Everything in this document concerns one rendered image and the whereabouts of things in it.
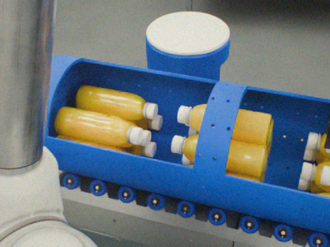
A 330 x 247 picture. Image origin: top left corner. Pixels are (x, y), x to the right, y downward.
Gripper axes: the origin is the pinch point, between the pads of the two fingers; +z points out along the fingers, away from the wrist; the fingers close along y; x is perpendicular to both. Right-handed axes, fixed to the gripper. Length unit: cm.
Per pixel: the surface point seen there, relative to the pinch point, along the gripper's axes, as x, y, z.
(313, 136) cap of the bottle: 3.7, 4.5, 6.7
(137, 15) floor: 144, 244, 121
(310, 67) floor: 6, 207, 119
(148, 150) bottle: 41.8, 0.5, 18.5
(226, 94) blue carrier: 22.8, -0.5, -4.3
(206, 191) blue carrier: 22.9, -14.8, 11.0
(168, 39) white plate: 52, 49, 16
